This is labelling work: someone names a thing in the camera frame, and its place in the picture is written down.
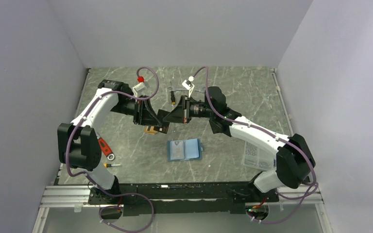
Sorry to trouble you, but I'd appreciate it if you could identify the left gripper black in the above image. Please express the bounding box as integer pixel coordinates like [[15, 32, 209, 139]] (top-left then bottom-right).
[[111, 96, 163, 128]]

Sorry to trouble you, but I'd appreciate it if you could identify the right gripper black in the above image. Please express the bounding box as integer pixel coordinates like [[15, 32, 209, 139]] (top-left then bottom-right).
[[163, 96, 215, 124]]

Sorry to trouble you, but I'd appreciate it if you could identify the single black credit card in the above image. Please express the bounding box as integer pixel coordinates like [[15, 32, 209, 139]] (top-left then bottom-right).
[[155, 109, 170, 134]]

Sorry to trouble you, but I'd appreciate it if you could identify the single silver VIP card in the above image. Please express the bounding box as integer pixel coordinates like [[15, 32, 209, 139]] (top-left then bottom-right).
[[169, 141, 185, 161]]

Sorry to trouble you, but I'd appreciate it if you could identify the blue leather card holder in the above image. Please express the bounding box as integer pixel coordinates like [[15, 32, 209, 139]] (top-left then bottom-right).
[[167, 138, 204, 162]]

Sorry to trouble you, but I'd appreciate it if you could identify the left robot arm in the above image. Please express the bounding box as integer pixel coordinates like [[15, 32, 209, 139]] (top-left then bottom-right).
[[57, 80, 164, 204]]

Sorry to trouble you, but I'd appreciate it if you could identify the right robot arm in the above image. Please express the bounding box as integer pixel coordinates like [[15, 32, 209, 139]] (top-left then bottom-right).
[[163, 86, 316, 201]]

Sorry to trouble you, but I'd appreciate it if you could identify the black credit card stack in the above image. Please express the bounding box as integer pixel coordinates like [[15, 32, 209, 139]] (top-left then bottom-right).
[[209, 118, 232, 137]]

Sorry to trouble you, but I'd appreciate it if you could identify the red adjustable wrench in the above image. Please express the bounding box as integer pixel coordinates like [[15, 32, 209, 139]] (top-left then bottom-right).
[[98, 137, 115, 161]]

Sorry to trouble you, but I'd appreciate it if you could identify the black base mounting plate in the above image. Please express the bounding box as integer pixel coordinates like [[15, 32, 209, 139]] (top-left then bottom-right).
[[88, 182, 279, 216]]

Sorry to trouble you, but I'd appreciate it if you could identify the clear plastic screw box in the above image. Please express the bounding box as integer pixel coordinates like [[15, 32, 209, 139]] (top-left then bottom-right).
[[242, 142, 276, 171]]

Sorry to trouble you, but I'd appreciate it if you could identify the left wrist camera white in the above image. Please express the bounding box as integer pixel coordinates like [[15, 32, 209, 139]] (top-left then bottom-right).
[[132, 81, 150, 97]]

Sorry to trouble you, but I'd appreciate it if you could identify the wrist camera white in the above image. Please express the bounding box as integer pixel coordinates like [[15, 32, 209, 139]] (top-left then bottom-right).
[[182, 80, 195, 98], [132, 81, 150, 97]]

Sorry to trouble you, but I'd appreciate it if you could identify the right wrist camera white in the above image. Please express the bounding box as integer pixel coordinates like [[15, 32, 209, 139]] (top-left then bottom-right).
[[182, 80, 195, 98]]

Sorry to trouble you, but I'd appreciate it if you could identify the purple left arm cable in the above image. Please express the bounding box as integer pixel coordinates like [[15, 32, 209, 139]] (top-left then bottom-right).
[[65, 66, 160, 233]]

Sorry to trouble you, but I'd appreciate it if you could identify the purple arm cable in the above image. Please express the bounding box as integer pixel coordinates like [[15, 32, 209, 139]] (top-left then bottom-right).
[[191, 66, 319, 225], [65, 66, 160, 233]]

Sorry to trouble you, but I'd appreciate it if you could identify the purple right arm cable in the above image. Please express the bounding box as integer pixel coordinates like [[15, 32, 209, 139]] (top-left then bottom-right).
[[191, 66, 319, 225]]

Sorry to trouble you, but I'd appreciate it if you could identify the yellow handle screwdriver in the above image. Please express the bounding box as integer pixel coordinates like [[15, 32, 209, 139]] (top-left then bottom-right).
[[103, 163, 121, 168]]

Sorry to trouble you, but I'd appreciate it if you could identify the aluminium frame rail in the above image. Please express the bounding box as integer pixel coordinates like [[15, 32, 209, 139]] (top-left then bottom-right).
[[33, 182, 333, 233]]

